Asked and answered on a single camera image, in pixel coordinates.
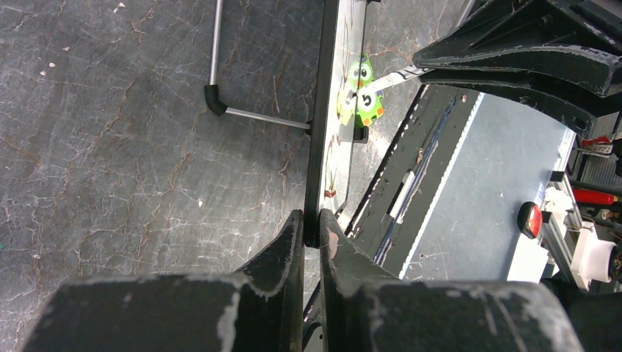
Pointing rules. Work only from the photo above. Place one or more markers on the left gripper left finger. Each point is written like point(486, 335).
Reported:
point(258, 307)

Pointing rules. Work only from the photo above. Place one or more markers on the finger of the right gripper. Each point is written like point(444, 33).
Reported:
point(573, 106)
point(575, 41)

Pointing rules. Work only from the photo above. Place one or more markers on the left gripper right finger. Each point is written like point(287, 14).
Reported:
point(366, 308)

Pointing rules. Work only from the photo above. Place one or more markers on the white marker brown cap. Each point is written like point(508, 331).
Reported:
point(394, 78)

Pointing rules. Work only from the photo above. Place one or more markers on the white whiteboard black frame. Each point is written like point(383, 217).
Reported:
point(331, 144)

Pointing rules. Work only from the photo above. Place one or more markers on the red fire extinguisher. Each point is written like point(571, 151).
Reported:
point(594, 197)

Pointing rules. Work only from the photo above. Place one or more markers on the red emergency stop button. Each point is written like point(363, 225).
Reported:
point(529, 220)

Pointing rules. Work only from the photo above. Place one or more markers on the green owl number block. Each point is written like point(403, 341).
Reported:
point(363, 110)

